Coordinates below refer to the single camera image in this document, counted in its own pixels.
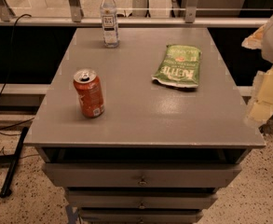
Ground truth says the black stand leg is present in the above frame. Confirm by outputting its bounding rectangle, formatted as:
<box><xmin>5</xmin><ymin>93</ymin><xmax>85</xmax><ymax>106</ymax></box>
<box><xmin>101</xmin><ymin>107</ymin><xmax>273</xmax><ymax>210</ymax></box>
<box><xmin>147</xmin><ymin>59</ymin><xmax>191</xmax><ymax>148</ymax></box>
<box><xmin>0</xmin><ymin>127</ymin><xmax>28</xmax><ymax>198</ymax></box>

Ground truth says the metal window railing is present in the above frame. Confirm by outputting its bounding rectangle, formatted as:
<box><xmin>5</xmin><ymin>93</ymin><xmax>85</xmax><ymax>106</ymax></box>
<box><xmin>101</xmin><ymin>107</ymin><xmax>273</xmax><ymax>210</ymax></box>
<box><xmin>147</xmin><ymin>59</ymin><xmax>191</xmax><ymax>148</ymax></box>
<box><xmin>0</xmin><ymin>0</ymin><xmax>273</xmax><ymax>27</ymax></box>

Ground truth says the grey drawer cabinet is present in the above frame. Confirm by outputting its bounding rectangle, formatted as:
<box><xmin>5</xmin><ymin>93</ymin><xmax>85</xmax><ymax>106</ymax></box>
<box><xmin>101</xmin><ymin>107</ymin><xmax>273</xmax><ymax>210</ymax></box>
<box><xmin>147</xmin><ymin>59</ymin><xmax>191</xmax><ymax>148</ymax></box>
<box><xmin>23</xmin><ymin>27</ymin><xmax>266</xmax><ymax>224</ymax></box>

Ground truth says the middle grey drawer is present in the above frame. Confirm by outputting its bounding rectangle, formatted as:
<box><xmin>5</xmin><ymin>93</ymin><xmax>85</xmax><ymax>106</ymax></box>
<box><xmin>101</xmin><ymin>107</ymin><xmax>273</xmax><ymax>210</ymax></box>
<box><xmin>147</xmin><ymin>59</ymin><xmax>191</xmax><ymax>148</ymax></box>
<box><xmin>65</xmin><ymin>189</ymin><xmax>217</xmax><ymax>210</ymax></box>

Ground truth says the orange soda can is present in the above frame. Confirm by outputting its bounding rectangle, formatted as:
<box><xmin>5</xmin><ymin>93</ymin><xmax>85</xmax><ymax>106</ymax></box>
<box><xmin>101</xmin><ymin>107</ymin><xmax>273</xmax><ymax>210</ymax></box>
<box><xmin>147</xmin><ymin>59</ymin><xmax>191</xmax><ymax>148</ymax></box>
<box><xmin>73</xmin><ymin>68</ymin><xmax>104</xmax><ymax>118</ymax></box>

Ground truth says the bottom grey drawer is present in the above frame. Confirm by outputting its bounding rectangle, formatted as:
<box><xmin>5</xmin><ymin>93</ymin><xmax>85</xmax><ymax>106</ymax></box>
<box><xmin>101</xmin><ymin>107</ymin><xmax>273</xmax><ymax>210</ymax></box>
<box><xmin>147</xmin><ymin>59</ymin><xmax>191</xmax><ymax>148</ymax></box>
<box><xmin>79</xmin><ymin>208</ymin><xmax>203</xmax><ymax>224</ymax></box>

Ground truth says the grey drawer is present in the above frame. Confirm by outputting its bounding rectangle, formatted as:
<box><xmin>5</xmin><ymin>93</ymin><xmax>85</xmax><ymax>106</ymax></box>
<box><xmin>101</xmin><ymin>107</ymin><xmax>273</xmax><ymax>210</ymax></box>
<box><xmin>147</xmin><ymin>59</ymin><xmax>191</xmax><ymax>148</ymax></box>
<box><xmin>65</xmin><ymin>189</ymin><xmax>217</xmax><ymax>210</ymax></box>
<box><xmin>79</xmin><ymin>208</ymin><xmax>203</xmax><ymax>224</ymax></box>
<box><xmin>43</xmin><ymin>163</ymin><xmax>241</xmax><ymax>188</ymax></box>

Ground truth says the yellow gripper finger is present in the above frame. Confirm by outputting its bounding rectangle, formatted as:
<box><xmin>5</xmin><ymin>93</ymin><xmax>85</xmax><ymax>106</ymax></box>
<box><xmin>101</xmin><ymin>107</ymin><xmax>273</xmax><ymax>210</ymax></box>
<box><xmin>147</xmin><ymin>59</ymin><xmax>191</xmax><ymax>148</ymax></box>
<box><xmin>241</xmin><ymin>26</ymin><xmax>265</xmax><ymax>49</ymax></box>
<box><xmin>244</xmin><ymin>66</ymin><xmax>273</xmax><ymax>128</ymax></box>

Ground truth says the top grey drawer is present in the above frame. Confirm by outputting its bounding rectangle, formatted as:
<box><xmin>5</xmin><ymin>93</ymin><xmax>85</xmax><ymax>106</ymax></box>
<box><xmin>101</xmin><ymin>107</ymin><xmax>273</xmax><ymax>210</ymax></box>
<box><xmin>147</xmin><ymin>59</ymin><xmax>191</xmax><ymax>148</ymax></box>
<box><xmin>43</xmin><ymin>163</ymin><xmax>241</xmax><ymax>188</ymax></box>

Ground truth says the green jalapeno chip bag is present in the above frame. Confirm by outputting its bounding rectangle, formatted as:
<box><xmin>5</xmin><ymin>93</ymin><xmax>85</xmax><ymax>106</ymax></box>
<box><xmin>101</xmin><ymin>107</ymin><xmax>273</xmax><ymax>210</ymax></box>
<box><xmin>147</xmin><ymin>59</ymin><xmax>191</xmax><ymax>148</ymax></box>
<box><xmin>152</xmin><ymin>45</ymin><xmax>201</xmax><ymax>89</ymax></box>

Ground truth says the black cable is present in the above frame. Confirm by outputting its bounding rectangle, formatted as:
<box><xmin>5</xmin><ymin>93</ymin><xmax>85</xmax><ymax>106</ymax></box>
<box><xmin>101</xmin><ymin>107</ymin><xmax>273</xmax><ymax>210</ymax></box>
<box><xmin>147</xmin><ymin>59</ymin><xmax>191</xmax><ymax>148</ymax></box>
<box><xmin>0</xmin><ymin>13</ymin><xmax>35</xmax><ymax>137</ymax></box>

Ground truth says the clear plastic water bottle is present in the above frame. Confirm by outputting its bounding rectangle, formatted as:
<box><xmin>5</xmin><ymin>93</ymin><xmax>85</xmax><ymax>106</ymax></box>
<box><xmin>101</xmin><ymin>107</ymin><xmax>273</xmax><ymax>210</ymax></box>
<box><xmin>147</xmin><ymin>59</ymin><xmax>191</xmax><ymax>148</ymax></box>
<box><xmin>100</xmin><ymin>0</ymin><xmax>119</xmax><ymax>48</ymax></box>

